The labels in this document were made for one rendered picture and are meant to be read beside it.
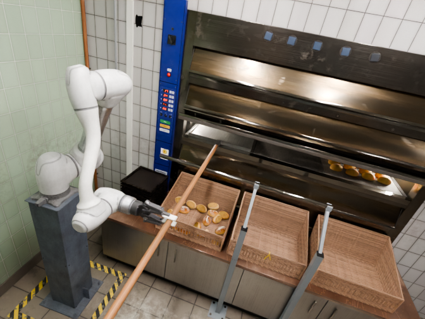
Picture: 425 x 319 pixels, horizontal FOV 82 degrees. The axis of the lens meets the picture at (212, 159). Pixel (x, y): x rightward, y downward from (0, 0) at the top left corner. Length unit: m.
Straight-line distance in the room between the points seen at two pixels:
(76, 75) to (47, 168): 0.59
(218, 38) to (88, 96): 1.01
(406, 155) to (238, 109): 1.18
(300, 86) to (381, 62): 0.47
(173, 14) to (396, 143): 1.74
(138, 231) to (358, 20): 2.04
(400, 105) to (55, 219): 2.21
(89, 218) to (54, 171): 0.47
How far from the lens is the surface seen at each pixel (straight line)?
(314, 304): 2.12
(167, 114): 2.06
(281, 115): 1.88
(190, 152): 2.15
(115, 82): 1.29
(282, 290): 2.08
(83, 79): 1.21
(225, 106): 1.90
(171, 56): 1.96
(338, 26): 1.82
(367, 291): 2.11
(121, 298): 1.02
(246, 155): 2.01
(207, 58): 1.90
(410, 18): 1.91
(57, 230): 1.79
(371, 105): 1.92
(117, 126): 2.40
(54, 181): 1.62
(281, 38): 1.80
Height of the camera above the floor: 2.06
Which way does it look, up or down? 29 degrees down
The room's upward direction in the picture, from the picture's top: 11 degrees clockwise
